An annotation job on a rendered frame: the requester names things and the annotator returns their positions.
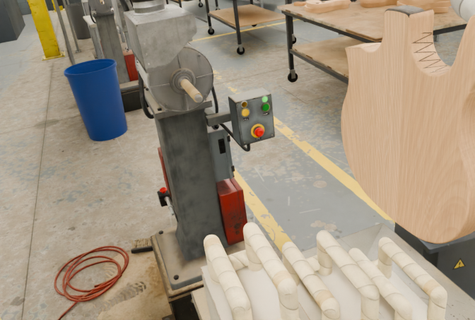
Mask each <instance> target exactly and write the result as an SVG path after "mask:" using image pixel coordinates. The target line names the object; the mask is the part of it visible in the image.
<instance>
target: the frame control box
mask: <svg viewBox="0 0 475 320"><path fill-rule="evenodd" d="M263 96H267V97H268V101H267V102H262V97H263ZM228 101H229V108H230V117H231V123H232V128H233V132H232V131H231V130H230V129H229V128H228V127H227V126H226V125H225V124H224V123H222V124H220V125H221V126H222V127H223V128H224V129H225V130H226V131H227V132H228V133H229V135H230V136H231V137H232V138H233V139H234V140H235V142H236V143H237V144H238V145H239V146H240V147H241V148H242V149H243V150H244V151H247V152H249V151H250V144H251V143H256V142H258V141H263V140H266V139H269V138H273V137H275V131H274V116H273V107H272V99H271V93H269V92H268V91H266V90H265V89H263V88H258V89H255V90H250V91H247V92H243V93H238V94H234V95H229V96H228ZM242 101H247V106H246V107H245V108H243V107H241V102H242ZM264 104H268V105H269V109H268V110H267V111H264V110H263V109H262V107H263V105H264ZM244 109H248V110H249V114H248V115H247V116H243V115H242V111H243V110H244ZM259 127H260V128H263V130H264V134H263V136H261V137H257V136H255V134H254V132H255V130H256V129H257V128H259ZM213 129H214V130H217V129H219V125H218V124H217V125H215V126H214V127H213ZM245 145H247V147H245Z"/></svg>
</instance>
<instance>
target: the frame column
mask: <svg viewBox="0 0 475 320"><path fill-rule="evenodd" d="M204 111H205V109H200V110H197V111H193V112H188V113H184V114H179V115H176V116H173V117H168V118H164V119H159V120H156V118H155V117H154V119H155V123H156V128H157V132H158V138H159V141H160V147H161V151H162V154H163V160H164V163H165V169H166V173H167V176H168V182H169V186H170V191H171V195H172V201H173V204H174V208H175V212H176V214H177V219H178V222H177V229H176V233H175V236H176V238H177V241H178V244H179V246H180V249H181V251H182V254H183V257H184V259H185V260H186V261H190V260H192V259H195V258H198V257H200V256H204V255H206V253H205V249H204V239H205V237H206V236H208V235H215V236H217V237H218V238H219V240H220V241H221V244H222V246H223V248H224V249H225V248H227V247H230V246H231V245H228V242H227V239H226V235H225V230H224V228H223V221H222V216H221V208H220V203H219V199H218V191H217V186H216V178H215V174H214V169H213V161H212V157H211V149H210V144H209V136H208V131H207V127H206V119H205V114H204ZM153 116H154V115H153Z"/></svg>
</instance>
